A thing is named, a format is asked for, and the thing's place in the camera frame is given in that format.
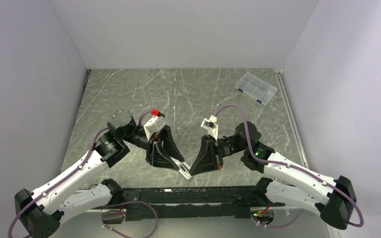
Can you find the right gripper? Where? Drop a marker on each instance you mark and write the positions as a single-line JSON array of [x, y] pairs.
[[210, 157]]

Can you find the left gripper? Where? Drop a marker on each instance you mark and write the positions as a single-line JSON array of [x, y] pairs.
[[156, 155]]

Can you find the white remote control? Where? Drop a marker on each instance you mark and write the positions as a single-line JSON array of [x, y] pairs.
[[184, 169]]

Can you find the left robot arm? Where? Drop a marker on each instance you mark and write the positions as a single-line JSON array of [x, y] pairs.
[[44, 209]]

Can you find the clear plastic organizer box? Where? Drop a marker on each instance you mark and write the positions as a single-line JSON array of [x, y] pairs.
[[256, 88]]

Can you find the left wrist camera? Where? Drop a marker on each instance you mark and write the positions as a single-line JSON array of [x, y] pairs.
[[155, 123]]

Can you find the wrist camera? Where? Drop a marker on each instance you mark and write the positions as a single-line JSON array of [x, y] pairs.
[[211, 126], [155, 123]]

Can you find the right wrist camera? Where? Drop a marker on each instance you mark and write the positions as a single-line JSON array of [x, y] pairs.
[[211, 126]]

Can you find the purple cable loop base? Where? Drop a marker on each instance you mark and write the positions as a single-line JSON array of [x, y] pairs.
[[128, 216]]

